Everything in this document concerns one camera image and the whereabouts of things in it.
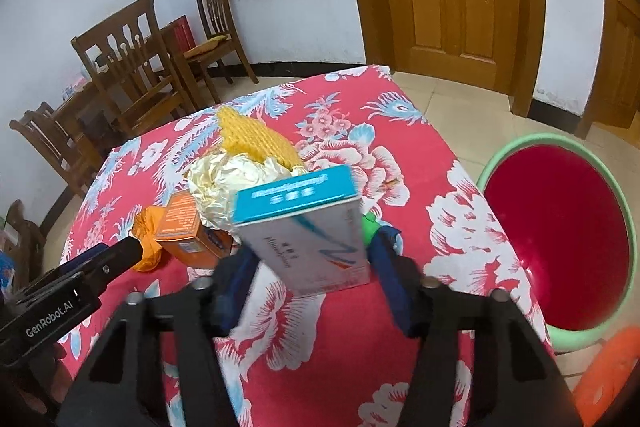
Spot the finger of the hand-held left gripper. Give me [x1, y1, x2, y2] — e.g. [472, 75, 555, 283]
[59, 236, 147, 294]

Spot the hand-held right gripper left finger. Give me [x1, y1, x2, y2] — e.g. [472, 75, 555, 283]
[55, 247, 263, 427]

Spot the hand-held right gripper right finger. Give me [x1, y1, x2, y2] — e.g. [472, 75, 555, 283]
[367, 228, 583, 427]

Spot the orange plastic bag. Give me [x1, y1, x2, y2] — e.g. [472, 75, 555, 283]
[132, 206, 168, 273]

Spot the white and blue cardboard box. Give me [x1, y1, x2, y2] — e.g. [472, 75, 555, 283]
[232, 165, 372, 298]

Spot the red basin with green rim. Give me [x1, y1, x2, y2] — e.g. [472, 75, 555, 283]
[475, 133, 640, 353]

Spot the small green plastic piece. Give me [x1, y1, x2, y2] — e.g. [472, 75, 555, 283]
[361, 213, 381, 248]

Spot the orange cardboard box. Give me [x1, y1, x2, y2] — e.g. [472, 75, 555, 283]
[154, 192, 233, 268]

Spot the crumpled white plastic bag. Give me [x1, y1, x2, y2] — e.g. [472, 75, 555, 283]
[187, 152, 306, 235]

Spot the red floral tablecloth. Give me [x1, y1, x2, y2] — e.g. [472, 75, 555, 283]
[57, 64, 556, 427]

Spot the yellow foam net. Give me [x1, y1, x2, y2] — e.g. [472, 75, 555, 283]
[216, 106, 306, 170]

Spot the wooden dining table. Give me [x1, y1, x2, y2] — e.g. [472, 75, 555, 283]
[52, 34, 176, 142]

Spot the large wooden chair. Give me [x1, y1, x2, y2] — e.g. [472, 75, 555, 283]
[71, 0, 198, 138]

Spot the yellow seat cushion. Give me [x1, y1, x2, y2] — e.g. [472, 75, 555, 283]
[182, 36, 228, 58]

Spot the orange plastic stool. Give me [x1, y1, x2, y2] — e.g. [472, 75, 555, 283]
[572, 327, 640, 427]

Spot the wooden chair with cushion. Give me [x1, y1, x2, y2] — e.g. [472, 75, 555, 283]
[182, 0, 259, 105]

